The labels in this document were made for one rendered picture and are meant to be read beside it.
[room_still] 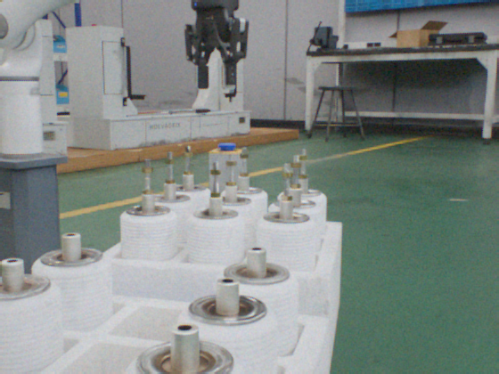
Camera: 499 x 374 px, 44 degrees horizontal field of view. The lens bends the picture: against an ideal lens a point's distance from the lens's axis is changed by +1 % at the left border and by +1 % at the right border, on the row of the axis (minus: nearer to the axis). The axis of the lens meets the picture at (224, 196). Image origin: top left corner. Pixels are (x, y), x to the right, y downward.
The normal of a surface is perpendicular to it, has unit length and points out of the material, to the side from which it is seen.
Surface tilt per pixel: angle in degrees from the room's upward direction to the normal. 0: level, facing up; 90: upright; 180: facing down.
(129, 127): 90
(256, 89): 90
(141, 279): 90
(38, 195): 90
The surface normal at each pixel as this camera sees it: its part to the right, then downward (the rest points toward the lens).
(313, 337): 0.00, -0.98
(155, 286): -0.23, 0.18
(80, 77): -0.58, 0.14
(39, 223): 0.81, 0.11
